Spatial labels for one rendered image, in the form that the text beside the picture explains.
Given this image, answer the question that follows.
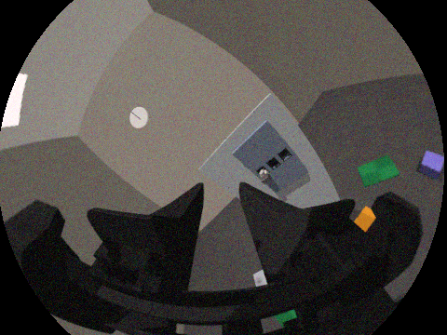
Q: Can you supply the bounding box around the green square patch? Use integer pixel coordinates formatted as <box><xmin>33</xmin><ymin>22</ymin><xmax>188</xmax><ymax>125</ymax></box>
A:
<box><xmin>275</xmin><ymin>309</ymin><xmax>297</xmax><ymax>328</ymax></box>

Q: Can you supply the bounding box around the white rectangular block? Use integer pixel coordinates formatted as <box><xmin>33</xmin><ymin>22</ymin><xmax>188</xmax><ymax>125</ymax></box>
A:
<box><xmin>253</xmin><ymin>269</ymin><xmax>268</xmax><ymax>287</ymax></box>

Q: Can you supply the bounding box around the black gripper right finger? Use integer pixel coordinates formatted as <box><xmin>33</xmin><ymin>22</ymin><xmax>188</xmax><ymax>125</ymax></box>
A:
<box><xmin>238</xmin><ymin>182</ymin><xmax>355</xmax><ymax>283</ymax></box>

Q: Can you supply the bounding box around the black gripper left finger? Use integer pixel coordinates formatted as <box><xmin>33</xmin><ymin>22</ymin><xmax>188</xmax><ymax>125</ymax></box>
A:
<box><xmin>87</xmin><ymin>182</ymin><xmax>204</xmax><ymax>290</ymax></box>

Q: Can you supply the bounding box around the orange flat square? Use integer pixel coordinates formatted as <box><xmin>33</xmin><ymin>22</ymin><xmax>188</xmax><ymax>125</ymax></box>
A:
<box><xmin>354</xmin><ymin>208</ymin><xmax>375</xmax><ymax>232</ymax></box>

